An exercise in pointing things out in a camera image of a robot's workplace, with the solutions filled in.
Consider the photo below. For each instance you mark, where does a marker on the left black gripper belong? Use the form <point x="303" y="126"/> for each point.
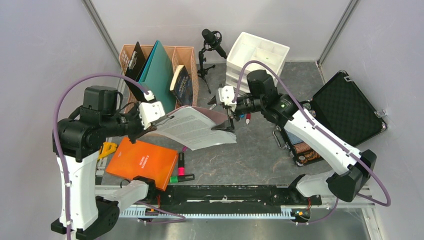
<point x="140" y="131"/>

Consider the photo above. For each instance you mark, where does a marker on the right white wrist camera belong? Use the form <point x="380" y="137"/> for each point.
<point x="225" y="96"/>

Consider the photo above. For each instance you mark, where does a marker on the teal notebook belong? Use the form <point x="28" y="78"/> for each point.
<point x="147" y="62"/>

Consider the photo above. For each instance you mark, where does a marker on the black open carrying case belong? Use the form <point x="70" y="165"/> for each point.
<point x="343" y="109"/>

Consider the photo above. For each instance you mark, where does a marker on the dark blue hardcover book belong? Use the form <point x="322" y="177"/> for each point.
<point x="181" y="86"/>

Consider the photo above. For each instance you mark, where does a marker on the black clipboard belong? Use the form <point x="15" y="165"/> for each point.
<point x="134" y="70"/>

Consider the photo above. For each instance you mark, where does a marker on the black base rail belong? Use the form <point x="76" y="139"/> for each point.
<point x="229" y="199"/>

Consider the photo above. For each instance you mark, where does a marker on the printed white paper sheet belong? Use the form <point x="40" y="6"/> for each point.
<point x="192" y="126"/>

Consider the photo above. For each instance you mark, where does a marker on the orange book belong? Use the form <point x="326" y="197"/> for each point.
<point x="145" y="160"/>

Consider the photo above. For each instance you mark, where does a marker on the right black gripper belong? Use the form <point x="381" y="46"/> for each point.
<point x="225" y="126"/>

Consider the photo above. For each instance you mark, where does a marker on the white plastic drawer unit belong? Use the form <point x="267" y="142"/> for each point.
<point x="249" y="47"/>

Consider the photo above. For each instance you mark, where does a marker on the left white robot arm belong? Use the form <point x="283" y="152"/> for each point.
<point x="77" y="141"/>

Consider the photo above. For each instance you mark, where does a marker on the clear barrel pen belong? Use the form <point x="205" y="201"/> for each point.
<point x="213" y="106"/>

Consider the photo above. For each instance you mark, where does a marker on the yellow orange block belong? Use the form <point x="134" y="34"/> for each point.
<point x="107" y="149"/>

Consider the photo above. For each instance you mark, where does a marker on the green highlighter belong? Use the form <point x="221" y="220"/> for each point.
<point x="181" y="178"/>

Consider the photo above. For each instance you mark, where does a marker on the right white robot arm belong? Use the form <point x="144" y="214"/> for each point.
<point x="350" y="166"/>

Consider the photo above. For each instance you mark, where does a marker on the peach plastic file organizer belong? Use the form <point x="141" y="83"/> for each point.
<point x="179" y="55"/>

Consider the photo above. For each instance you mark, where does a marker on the green file folder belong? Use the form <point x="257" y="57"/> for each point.
<point x="157" y="78"/>

